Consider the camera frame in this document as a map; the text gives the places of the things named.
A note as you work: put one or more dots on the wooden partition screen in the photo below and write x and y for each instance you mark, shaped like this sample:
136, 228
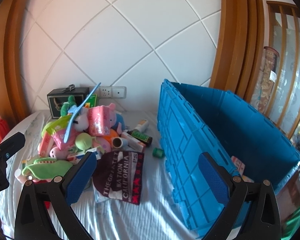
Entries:
292, 67

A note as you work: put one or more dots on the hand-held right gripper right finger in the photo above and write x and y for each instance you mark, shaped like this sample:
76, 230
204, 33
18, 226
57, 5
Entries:
212, 180

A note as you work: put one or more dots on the maroon printed cloth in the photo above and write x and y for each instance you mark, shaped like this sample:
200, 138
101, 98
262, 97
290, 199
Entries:
120, 177

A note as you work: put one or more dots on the green plastic bin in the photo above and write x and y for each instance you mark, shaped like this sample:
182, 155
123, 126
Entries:
298, 220

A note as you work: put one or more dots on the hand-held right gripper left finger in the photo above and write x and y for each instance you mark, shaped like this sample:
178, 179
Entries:
81, 177

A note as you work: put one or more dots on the wooden frame post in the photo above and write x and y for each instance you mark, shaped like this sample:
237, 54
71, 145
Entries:
237, 30
10, 55

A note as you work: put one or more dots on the white wall socket panel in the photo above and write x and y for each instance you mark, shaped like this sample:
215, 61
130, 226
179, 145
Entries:
115, 92

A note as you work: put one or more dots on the blue boomerang toy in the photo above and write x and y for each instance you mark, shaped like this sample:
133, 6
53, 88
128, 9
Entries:
71, 122

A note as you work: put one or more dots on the pink floral soft pack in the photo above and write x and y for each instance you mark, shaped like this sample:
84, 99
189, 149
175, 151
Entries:
60, 138

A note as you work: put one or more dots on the white and blue medicine box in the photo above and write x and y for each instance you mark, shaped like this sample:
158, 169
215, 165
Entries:
95, 152

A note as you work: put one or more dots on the green wipes packet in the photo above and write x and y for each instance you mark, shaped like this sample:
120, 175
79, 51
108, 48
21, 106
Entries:
56, 125

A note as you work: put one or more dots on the small green box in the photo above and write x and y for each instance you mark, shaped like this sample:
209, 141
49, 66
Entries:
92, 101

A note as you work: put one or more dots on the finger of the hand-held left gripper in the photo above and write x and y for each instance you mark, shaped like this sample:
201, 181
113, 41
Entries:
10, 143

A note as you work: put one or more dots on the white bottle with orange label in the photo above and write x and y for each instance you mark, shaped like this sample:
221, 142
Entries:
141, 125

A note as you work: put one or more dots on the red bag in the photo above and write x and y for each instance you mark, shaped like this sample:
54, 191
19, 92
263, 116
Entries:
1, 130

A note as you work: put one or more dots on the dark bottle with green label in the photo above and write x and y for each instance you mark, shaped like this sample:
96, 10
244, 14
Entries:
140, 137

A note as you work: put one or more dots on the rolled patterned carpets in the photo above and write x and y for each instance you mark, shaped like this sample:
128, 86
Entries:
265, 80

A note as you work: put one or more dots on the blue plastic crate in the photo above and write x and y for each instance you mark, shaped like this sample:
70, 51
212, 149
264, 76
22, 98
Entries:
190, 142

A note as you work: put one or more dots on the pig plush with blue shirt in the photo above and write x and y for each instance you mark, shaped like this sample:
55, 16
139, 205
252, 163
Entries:
117, 120

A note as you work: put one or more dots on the light green round plush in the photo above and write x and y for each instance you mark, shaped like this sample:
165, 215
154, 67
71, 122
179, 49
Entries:
83, 141

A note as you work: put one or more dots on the black box with metal clasp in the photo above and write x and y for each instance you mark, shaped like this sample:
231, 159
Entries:
56, 103

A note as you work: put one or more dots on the dark green frog plush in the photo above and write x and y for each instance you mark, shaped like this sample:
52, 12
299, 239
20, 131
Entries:
66, 106

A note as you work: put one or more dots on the white plush toy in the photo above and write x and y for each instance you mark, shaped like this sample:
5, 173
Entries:
81, 121

